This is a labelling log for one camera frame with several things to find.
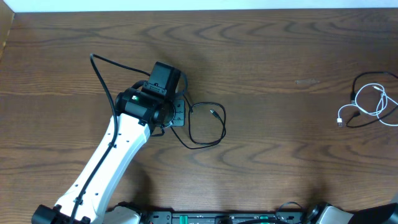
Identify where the thin black cable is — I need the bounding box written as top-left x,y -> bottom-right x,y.
169,95 -> 227,151

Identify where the white USB cable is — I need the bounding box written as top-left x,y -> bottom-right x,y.
336,83 -> 398,128

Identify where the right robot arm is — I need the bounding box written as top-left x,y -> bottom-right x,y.
302,194 -> 397,224

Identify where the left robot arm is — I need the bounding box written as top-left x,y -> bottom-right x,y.
31,88 -> 185,224

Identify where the clear tape strip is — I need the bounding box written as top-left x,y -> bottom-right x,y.
295,78 -> 320,85

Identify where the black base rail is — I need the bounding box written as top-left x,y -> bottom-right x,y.
139,211 -> 304,224

